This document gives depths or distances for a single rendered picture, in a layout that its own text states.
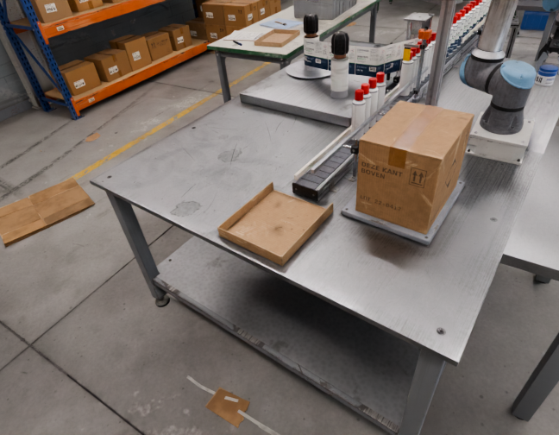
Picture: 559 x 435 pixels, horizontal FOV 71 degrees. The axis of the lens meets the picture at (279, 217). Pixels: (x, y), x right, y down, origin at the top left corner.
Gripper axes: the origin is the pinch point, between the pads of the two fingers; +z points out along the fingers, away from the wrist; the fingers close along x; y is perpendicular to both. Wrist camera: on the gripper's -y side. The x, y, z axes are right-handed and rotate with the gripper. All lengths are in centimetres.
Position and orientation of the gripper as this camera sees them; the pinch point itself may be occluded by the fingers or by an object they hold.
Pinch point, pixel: (547, 72)
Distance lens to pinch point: 215.7
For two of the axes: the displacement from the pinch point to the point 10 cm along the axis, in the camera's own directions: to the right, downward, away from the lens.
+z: 0.8, 7.7, 6.4
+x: -8.4, -2.9, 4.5
